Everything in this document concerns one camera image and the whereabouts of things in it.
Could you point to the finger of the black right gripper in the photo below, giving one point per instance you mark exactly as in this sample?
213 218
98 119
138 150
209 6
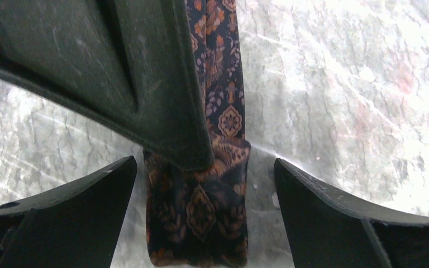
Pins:
128 65

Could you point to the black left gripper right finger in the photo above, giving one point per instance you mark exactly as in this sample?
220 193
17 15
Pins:
328 227

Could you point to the navy orange paisley tie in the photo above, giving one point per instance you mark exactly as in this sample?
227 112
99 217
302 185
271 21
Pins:
199 217

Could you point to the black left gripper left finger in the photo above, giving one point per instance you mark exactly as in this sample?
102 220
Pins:
73 225

